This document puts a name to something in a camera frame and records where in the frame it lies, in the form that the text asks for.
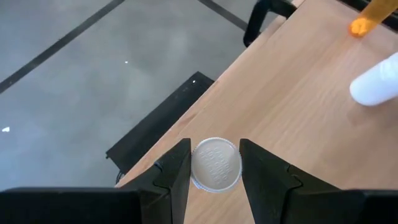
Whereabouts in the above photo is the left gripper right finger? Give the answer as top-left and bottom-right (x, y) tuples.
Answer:
(239, 138), (365, 224)

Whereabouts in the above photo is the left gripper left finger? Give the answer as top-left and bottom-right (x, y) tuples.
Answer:
(120, 138), (192, 224)

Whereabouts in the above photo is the white bottle light-blue label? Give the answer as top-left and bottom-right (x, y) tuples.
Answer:
(190, 137), (243, 194)

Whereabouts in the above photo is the large orange pill bottle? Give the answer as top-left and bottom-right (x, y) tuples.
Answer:
(348, 0), (398, 39)

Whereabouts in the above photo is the black clamp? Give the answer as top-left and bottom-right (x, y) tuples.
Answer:
(243, 0), (298, 48)

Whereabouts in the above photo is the black aluminium table frame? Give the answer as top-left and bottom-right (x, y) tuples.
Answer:
(104, 70), (216, 175)

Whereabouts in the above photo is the wooden shelf with black frame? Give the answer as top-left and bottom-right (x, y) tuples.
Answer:
(114, 0), (398, 224)

